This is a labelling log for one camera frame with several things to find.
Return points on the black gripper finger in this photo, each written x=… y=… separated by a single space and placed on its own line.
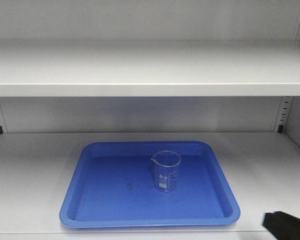
x=281 y=225

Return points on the clear glass beaker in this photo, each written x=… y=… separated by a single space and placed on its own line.
x=166 y=170

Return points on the grey upper cabinet shelf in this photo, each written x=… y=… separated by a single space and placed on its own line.
x=84 y=68

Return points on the right black shelf clip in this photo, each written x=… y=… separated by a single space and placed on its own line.
x=280 y=129

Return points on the blue plastic tray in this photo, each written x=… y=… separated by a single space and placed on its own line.
x=113 y=186

